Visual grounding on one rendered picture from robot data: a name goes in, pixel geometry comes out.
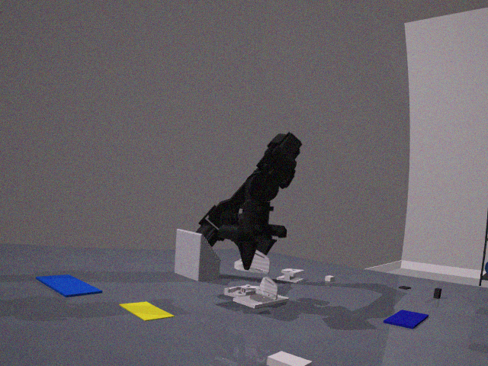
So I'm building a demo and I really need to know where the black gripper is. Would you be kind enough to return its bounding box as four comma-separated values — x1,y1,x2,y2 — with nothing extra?
218,200,287,270

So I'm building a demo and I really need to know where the blue flat rectangular plate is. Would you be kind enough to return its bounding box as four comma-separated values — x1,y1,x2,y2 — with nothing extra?
36,274,102,297

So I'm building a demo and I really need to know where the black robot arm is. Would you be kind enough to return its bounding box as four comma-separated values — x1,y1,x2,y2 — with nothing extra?
195,132,302,247

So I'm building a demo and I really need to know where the yellow flat plate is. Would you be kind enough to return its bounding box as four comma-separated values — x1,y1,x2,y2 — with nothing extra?
120,301,174,321

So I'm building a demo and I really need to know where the blue flat square plate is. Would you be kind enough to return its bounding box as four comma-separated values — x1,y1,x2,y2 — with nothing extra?
384,310,429,329

